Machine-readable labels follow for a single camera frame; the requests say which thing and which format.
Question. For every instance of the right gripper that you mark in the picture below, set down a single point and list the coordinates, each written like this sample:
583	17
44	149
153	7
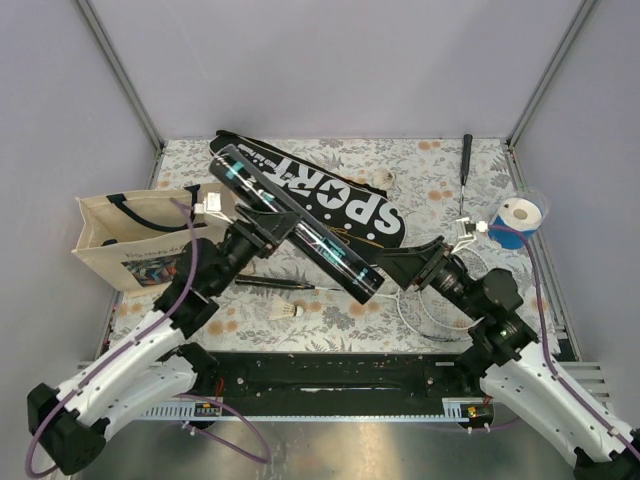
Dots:
405	264

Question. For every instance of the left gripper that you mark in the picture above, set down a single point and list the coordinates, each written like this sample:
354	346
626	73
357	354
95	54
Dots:
272	223

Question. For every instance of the black shuttlecock tube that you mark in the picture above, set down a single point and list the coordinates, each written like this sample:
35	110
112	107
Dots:
311	237

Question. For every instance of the white shuttlecock front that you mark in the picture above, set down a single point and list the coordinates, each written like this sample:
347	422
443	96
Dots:
282	309

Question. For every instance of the white shuttlecock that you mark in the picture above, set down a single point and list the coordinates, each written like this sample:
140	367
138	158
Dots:
384	179
282	309

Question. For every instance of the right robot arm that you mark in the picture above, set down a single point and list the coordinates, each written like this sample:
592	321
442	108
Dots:
514	366

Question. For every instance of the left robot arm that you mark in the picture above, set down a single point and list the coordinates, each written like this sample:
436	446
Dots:
72	422

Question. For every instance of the black sport racket cover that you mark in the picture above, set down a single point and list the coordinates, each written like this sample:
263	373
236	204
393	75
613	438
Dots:
360	214

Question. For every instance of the floral table mat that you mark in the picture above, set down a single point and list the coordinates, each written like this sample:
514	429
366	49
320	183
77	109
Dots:
394	320

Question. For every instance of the blue wrapped toilet paper roll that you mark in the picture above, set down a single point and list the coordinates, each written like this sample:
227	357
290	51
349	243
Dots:
518	214

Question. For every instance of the beige canvas tote bag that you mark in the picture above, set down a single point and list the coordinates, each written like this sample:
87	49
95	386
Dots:
133	239

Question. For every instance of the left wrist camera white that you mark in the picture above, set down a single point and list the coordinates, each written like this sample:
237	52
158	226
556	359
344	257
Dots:
210	208

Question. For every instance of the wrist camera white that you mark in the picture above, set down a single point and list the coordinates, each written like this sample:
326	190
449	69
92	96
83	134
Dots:
210	208
467	231

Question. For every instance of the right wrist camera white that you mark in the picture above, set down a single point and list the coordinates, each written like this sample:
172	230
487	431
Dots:
467	231

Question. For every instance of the white racket black handle right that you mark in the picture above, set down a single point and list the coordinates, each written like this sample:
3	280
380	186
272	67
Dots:
459	183

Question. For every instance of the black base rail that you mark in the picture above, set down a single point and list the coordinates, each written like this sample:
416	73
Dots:
407	379

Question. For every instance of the white slotted cable duct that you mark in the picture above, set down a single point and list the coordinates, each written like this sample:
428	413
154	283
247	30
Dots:
432	411

